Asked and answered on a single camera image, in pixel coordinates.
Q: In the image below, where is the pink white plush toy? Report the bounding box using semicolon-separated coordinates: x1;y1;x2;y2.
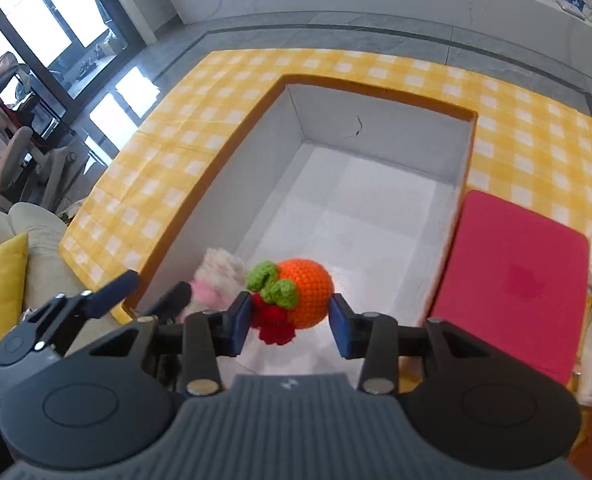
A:
178;247;249;324

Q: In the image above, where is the black framed glass door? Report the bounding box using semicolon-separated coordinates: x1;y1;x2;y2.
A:
0;0;148;116

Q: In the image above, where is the red box lid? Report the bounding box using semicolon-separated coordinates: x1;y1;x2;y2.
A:
428;190;591;387

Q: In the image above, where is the yellow checked tablecloth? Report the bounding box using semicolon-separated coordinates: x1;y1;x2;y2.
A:
58;47;592;401

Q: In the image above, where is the beige sofa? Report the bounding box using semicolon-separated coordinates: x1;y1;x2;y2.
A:
0;202;127;361

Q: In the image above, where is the yellow cushion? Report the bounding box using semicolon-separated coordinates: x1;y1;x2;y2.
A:
0;232;30;357

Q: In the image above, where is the orange crochet fruit toy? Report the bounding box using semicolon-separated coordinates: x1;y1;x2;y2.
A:
246;258;335;346

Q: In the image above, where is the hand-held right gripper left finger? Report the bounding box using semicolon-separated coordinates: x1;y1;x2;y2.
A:
83;292;255;397

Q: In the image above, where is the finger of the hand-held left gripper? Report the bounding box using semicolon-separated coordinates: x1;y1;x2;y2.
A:
141;281;193;327
78;270;142;320

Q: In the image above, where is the pink office chair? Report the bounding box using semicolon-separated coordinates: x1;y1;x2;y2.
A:
0;51;84;211

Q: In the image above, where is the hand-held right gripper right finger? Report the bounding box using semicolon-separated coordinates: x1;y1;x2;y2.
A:
329;293;497;395

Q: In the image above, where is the orange box with white inside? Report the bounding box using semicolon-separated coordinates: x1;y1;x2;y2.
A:
123;74;478;377

